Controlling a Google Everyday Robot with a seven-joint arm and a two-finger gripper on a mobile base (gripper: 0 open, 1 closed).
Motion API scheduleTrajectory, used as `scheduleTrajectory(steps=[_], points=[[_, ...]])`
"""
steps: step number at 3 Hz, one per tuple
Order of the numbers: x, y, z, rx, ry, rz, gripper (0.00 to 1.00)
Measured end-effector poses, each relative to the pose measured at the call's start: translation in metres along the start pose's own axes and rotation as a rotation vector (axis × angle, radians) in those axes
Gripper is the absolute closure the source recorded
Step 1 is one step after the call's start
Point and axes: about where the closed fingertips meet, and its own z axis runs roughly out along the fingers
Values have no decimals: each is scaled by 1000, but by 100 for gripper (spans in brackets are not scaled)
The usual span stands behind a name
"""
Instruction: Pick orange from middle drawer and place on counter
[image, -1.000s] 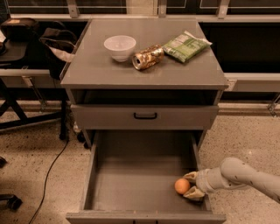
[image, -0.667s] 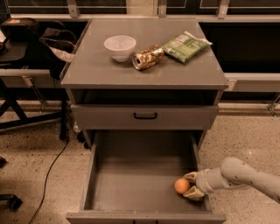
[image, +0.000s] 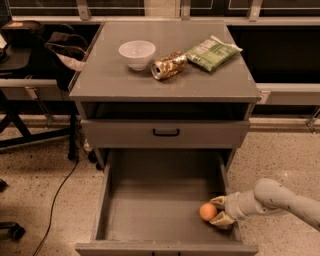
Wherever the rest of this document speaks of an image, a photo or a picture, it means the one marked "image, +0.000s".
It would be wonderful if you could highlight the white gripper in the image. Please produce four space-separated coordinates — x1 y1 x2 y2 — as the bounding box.
209 192 246 229

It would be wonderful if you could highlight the orange fruit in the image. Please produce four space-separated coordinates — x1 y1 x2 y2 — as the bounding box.
199 203 218 221

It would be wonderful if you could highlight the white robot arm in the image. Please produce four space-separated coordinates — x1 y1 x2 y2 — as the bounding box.
209 178 320 230

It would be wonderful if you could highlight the open grey middle drawer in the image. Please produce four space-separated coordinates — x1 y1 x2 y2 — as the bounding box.
76 149 258 256

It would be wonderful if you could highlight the closed grey top drawer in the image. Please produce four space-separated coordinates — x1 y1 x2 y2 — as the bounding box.
81 119 250 149

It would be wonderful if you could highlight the grey drawer cabinet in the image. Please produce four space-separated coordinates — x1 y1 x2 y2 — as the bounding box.
70 21 259 165

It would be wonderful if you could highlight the green chip bag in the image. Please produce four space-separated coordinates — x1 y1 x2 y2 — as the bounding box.
186 35 242 72

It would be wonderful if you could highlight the white bowl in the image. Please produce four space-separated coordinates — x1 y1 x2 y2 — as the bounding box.
118 40 156 71

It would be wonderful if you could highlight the black chair caster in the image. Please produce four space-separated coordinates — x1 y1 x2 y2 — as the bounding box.
0 222 26 241

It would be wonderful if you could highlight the black bag on chair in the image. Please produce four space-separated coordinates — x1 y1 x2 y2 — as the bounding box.
0 20 88 91

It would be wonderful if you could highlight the black drawer handle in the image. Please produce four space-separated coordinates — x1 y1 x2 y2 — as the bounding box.
152 128 180 137

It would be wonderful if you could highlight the black floor cable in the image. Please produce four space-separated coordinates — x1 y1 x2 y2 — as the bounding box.
32 159 80 256

